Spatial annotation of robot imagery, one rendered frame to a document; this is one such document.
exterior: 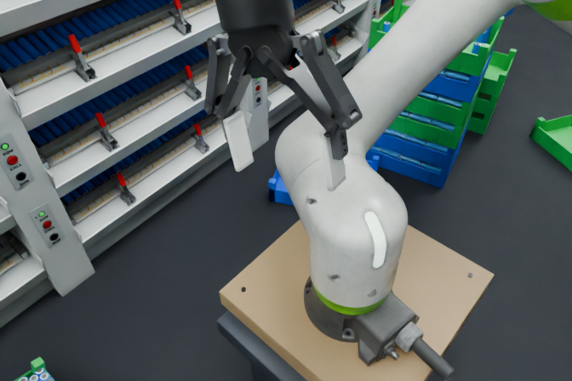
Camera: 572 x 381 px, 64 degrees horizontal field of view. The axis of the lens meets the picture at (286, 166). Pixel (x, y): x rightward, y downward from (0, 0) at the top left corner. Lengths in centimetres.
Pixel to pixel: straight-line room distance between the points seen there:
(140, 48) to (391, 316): 78
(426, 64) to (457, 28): 6
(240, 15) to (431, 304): 57
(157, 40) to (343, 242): 73
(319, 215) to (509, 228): 93
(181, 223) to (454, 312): 81
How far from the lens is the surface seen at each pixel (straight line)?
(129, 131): 118
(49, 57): 106
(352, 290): 65
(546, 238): 148
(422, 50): 67
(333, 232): 58
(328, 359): 75
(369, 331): 71
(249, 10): 44
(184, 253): 128
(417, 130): 139
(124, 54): 110
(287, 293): 80
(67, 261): 123
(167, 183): 130
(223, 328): 83
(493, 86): 166
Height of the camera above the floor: 100
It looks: 42 degrees down
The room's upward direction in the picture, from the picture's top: straight up
